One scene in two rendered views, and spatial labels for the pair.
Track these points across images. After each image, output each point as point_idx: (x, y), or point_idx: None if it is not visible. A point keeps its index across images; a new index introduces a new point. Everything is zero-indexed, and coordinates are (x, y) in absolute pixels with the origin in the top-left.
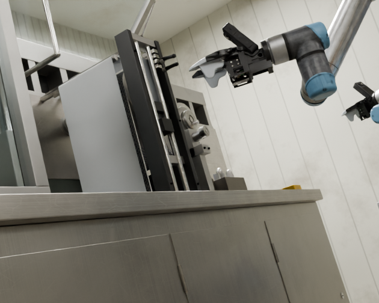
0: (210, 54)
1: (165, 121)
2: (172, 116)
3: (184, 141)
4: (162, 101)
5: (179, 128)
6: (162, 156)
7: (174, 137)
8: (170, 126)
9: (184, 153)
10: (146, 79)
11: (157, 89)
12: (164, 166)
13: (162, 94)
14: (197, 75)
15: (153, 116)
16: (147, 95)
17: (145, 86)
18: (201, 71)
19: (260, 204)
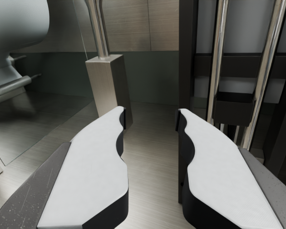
0: (44, 163)
1: (226, 107)
2: None
3: (274, 146)
4: (263, 57)
5: (281, 121)
6: (179, 155)
7: (251, 132)
8: (239, 117)
9: (267, 160)
10: (219, 2)
11: (268, 19)
12: (178, 166)
13: (274, 37)
14: (175, 123)
15: (185, 99)
16: (187, 58)
17: (189, 35)
18: (184, 126)
19: None
